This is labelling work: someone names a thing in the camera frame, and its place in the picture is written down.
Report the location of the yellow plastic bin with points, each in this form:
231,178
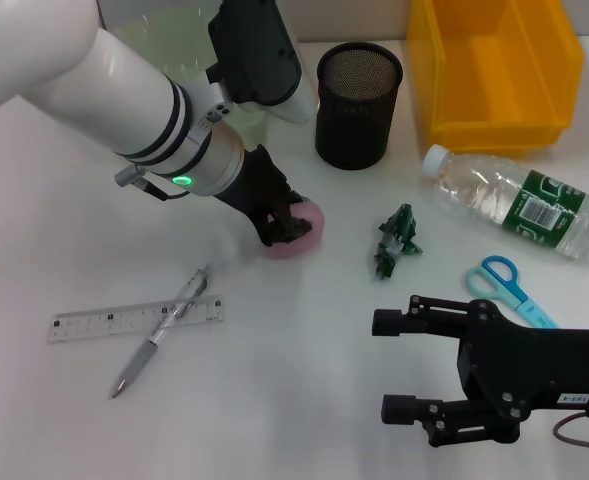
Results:
499,130

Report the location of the green plastic wrapper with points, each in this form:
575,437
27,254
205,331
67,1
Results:
396,235

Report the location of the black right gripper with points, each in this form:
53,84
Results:
534,370

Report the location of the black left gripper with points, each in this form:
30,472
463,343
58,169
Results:
259,185

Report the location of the black mesh pen cup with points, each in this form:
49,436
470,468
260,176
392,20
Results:
354,130

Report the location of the transparent ruler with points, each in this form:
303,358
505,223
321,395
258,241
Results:
99,320

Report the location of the clear water bottle green label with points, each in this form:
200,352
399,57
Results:
474,185

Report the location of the green translucent fruit bowl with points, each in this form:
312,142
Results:
174,40

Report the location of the clear grey pen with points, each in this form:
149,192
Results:
149,345

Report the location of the blue scissors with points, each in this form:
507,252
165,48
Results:
529,311

